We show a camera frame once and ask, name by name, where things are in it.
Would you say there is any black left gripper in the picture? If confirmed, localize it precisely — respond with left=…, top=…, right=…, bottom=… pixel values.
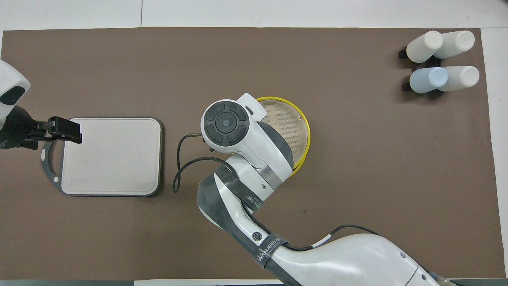
left=0, top=105, right=83, bottom=149

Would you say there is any yellow round bamboo steamer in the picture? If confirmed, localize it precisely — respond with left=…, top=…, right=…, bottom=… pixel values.
left=256, top=96, right=311, bottom=177

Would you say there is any brown table mat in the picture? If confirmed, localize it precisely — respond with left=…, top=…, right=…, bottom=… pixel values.
left=0, top=27, right=505, bottom=280

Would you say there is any black cup rack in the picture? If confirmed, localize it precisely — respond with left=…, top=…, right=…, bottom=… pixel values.
left=399, top=47, right=442, bottom=92

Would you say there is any light blue plastic cup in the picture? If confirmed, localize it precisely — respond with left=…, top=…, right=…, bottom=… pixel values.
left=410, top=67, right=449, bottom=94

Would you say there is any plain white plastic cup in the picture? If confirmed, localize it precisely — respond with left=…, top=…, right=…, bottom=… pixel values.
left=406, top=31, right=444, bottom=63

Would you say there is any white cup with blue rim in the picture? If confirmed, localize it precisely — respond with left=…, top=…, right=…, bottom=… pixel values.
left=435, top=31, right=475, bottom=59
left=439, top=66, right=480, bottom=92

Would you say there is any grey cutting board with handle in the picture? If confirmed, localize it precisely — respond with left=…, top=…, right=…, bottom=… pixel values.
left=42, top=117, right=164, bottom=198

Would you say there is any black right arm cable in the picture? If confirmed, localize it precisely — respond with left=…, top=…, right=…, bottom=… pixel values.
left=173, top=133, right=381, bottom=251

